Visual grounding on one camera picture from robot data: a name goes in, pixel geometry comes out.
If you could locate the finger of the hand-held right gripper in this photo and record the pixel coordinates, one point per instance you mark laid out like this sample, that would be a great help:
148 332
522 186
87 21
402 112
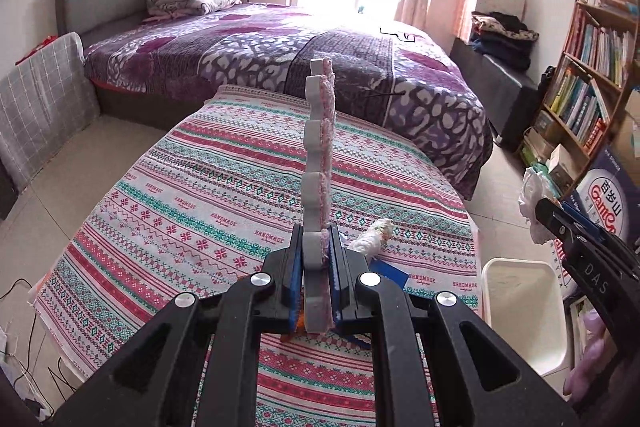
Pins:
589 223
555 219

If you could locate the blue water carton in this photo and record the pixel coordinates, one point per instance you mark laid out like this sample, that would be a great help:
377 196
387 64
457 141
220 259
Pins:
560 257
610 192

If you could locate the brown cardboard box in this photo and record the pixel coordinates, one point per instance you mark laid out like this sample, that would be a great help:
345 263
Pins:
631 142

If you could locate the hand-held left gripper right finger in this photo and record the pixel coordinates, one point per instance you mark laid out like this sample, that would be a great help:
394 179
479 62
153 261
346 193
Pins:
400 347

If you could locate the blue packet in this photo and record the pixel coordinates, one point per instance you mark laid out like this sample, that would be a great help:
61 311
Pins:
390 274

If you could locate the black glasses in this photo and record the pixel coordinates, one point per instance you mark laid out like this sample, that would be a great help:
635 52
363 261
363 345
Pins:
382 30

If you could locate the wooden bookshelf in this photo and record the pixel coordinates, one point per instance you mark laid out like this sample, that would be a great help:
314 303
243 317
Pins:
595 73

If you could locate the red cloth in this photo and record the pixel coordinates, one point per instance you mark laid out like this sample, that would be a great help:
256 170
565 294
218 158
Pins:
42 44

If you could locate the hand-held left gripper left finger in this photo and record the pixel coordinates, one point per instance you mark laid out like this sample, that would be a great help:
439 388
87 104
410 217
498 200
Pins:
220 347

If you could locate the grey bed frame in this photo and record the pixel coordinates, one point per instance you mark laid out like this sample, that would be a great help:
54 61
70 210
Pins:
100 2

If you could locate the row of books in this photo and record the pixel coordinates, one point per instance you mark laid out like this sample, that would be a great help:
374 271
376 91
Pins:
575 107
600 42

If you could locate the bed with purple blanket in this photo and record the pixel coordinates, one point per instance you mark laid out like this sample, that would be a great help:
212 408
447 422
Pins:
250 47

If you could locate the black bag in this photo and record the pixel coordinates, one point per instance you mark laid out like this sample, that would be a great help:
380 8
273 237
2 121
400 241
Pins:
547 84

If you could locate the black bench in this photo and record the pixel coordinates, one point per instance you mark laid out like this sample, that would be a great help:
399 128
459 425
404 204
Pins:
500 97

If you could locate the striped patterned tablecloth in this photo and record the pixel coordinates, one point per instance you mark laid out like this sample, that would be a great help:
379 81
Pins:
200 207

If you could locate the pile of folded clothes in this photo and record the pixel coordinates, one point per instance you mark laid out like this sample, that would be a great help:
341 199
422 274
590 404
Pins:
505 42

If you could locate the white plastic bin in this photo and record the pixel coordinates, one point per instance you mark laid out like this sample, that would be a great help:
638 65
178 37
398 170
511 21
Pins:
520 302

